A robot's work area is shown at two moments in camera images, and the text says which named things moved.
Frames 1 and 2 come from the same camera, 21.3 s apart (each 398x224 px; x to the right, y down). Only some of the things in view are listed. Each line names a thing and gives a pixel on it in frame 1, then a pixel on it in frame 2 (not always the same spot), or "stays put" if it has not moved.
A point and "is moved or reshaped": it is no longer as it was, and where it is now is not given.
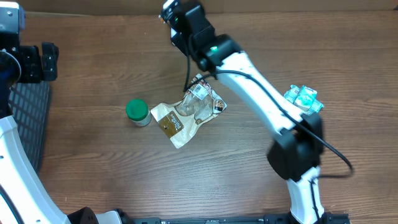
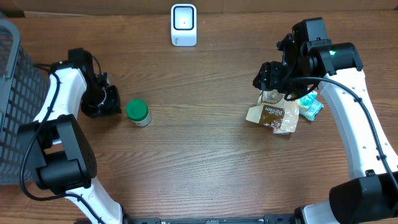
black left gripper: (36, 63) to (107, 107)
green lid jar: (137, 112) stays put
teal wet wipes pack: (305, 98) stays put
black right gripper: (181, 43) to (271, 78)
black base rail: (328, 218) stays put
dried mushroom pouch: (180, 119) is moved or reshaped
